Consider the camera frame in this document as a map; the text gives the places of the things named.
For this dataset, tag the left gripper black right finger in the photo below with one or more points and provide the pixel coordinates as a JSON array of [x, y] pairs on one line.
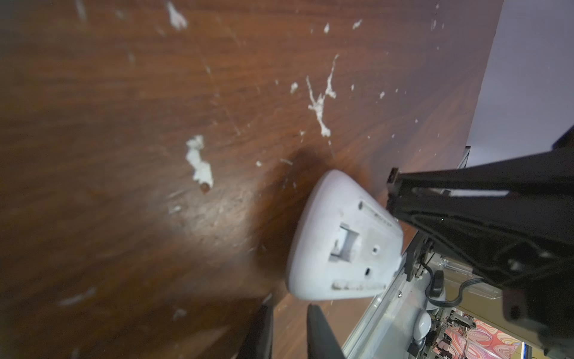
[[321, 341]]

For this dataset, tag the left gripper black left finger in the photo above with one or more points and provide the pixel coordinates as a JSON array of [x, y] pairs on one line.
[[259, 340]]

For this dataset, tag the aluminium mounting rail frame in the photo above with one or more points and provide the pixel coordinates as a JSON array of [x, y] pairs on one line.
[[410, 319]]

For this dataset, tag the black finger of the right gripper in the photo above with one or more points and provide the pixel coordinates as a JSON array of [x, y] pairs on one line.
[[512, 221]]

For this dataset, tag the white wireless mouse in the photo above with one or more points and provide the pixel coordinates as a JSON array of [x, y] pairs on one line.
[[346, 246]]

